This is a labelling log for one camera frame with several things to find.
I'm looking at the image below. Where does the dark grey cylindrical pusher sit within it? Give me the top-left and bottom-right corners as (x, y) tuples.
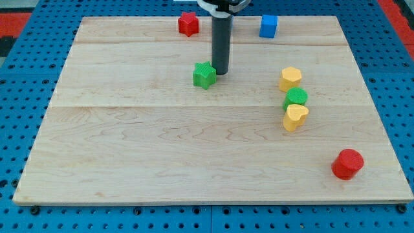
(212, 16), (232, 75)

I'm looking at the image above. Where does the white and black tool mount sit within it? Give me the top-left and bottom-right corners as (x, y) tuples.
(197, 0), (251, 17)

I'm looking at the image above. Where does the green star block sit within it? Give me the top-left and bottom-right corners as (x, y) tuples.
(193, 61), (217, 90)

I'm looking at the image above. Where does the red star block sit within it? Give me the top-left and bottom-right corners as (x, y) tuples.
(178, 12), (199, 37)

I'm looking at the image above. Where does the blue cube block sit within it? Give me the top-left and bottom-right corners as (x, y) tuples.
(259, 15), (279, 38)

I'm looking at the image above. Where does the yellow hexagon block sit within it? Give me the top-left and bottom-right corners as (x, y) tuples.
(279, 67), (302, 92)

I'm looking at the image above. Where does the green cylinder block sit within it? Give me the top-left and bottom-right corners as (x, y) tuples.
(283, 87), (308, 111)

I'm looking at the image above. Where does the yellow heart block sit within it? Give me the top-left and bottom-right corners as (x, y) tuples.
(283, 104), (309, 132)

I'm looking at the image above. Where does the light wooden board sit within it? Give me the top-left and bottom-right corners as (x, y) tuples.
(13, 16), (413, 206)

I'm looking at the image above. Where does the red cylinder block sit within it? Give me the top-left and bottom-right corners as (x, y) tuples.
(331, 148), (365, 180)

